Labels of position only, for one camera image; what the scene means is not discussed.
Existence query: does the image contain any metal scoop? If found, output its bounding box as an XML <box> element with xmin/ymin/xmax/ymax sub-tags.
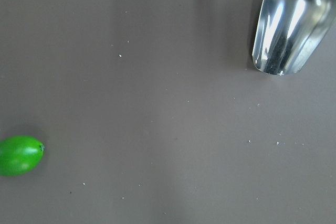
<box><xmin>252</xmin><ymin>0</ymin><xmax>335</xmax><ymax>76</ymax></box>

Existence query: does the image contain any green lime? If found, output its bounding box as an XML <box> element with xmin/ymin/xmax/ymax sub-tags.
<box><xmin>1</xmin><ymin>135</ymin><xmax>45</xmax><ymax>177</ymax></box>

